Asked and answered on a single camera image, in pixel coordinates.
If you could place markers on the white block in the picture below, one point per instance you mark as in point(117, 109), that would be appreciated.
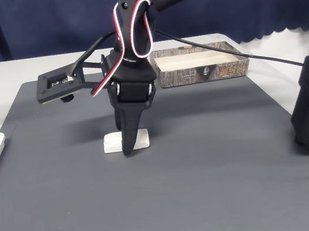
point(111, 144)

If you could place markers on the brown patterned cardboard box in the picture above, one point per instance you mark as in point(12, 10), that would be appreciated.
point(183, 77)

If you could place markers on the grey table mat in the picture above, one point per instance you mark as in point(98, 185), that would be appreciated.
point(97, 197)

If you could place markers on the dark blue curtain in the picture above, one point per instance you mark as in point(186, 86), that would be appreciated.
point(36, 22)

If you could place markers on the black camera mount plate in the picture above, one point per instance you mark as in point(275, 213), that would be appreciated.
point(45, 91)

